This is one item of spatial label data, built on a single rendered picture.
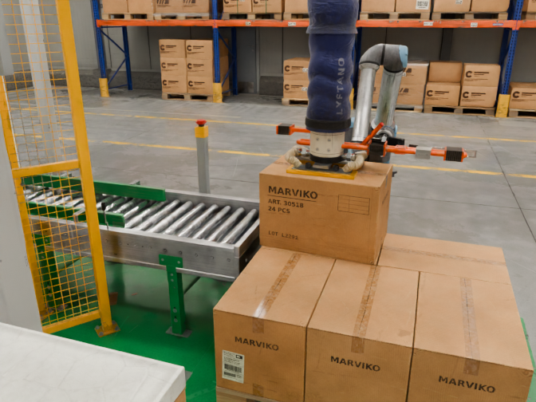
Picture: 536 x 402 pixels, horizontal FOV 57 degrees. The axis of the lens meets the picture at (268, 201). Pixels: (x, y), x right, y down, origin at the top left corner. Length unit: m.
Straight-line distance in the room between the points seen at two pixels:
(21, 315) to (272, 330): 1.05
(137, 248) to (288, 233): 0.82
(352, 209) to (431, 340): 0.72
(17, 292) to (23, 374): 1.20
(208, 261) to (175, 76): 8.51
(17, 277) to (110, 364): 1.25
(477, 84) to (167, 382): 8.99
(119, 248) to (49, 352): 1.69
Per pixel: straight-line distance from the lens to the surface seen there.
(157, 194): 3.23
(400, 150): 2.42
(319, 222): 2.42
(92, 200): 2.65
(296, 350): 2.05
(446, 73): 10.07
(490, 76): 9.66
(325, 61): 2.33
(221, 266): 2.52
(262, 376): 2.18
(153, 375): 1.03
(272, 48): 11.33
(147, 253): 2.71
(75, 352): 1.13
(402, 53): 2.89
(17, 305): 2.31
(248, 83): 11.51
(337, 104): 2.36
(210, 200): 3.16
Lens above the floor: 1.67
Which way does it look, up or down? 21 degrees down
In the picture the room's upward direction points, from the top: straight up
